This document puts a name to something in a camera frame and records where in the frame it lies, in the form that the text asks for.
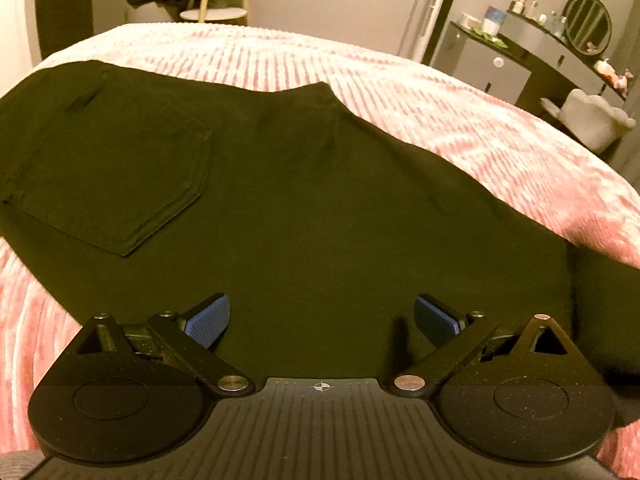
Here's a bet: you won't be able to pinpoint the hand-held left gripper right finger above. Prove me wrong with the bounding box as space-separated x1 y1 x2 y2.
393 294 576 394

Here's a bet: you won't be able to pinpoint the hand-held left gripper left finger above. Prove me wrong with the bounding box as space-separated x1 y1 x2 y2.
71 293 254 395

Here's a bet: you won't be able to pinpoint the black pants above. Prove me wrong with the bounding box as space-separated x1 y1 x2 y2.
0 60 640 426

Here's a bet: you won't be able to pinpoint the pink ribbed blanket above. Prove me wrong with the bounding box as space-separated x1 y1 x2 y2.
0 23 640 480

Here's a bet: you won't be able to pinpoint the white shell-shaped chair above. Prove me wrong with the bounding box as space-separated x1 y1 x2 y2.
540 88 637 155

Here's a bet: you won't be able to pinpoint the black vanity desk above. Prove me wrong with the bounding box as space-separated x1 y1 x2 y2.
433 10 630 122

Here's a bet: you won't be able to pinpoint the round vanity mirror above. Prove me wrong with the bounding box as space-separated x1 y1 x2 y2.
562 0 613 56

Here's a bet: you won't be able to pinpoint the black hanging cloth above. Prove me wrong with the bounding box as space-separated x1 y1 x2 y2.
34 0 96 59

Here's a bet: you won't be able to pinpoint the white and black door frame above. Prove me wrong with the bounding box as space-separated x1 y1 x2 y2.
396 0 467 65

